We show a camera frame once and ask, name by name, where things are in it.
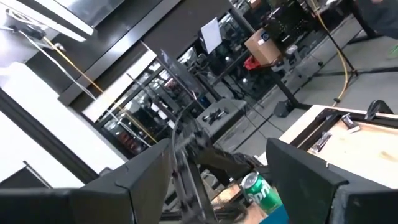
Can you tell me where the brown cardboard box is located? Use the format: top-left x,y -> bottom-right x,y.
244,27 -> 282,66

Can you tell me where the green Sprite can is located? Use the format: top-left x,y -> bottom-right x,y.
241,171 -> 284,215

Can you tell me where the grey side table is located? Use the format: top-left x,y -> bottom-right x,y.
195,98 -> 248,138

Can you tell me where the black aluminium table frame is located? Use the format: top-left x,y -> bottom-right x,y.
289,107 -> 398,150

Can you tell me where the teal blue plastic basket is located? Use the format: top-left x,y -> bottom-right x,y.
259,203 -> 290,224

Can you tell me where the small brown wrapped chocolate bar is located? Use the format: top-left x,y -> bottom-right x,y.
310,131 -> 333,154

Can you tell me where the white paper sign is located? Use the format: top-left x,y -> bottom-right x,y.
200,17 -> 223,54

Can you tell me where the yellow extension cable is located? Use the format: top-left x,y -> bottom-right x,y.
309,0 -> 349,106

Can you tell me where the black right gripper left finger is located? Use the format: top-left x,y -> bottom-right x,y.
0,138 -> 174,224

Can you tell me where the black rounded table clamp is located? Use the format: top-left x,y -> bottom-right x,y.
364,99 -> 395,121

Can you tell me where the black tripod stand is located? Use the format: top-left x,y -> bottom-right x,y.
312,24 -> 398,94

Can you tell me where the black floor stand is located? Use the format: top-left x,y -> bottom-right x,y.
228,6 -> 312,118

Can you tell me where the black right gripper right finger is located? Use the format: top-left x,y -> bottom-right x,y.
266,138 -> 398,224

